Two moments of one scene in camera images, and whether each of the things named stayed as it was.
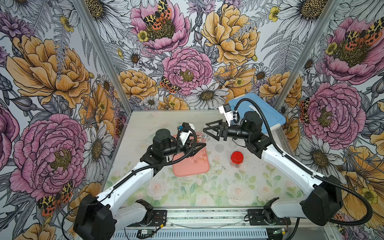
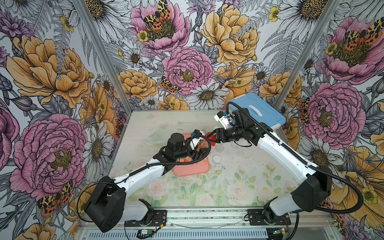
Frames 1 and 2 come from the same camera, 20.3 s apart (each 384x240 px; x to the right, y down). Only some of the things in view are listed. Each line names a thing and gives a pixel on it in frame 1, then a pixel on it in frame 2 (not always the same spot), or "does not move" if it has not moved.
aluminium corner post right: [327, 15] does not move
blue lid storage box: [274, 116] does not move
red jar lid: [236, 159] to [213, 143]
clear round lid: [219, 148] does not move
